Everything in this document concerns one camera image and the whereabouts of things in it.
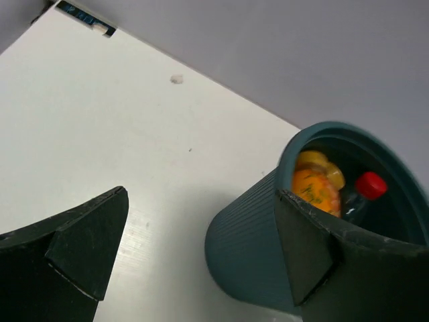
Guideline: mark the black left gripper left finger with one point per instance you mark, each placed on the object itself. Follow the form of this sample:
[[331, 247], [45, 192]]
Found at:
[[58, 269]]

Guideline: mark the red cap clear bottle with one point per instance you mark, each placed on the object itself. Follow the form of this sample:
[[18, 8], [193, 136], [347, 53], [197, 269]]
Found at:
[[357, 197]]

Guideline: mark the orange bottle front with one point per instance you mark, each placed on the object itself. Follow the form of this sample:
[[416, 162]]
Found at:
[[318, 181]]

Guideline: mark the small paper scrap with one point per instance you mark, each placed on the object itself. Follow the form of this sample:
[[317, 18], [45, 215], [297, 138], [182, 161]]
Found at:
[[177, 79]]

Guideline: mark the black logo sticker left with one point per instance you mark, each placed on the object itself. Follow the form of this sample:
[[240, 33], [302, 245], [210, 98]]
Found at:
[[89, 20]]

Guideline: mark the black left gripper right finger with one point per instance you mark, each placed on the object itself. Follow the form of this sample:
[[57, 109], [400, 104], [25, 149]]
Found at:
[[340, 272]]

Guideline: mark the dark teal plastic bin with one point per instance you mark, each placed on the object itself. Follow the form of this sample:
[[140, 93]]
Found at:
[[242, 246]]

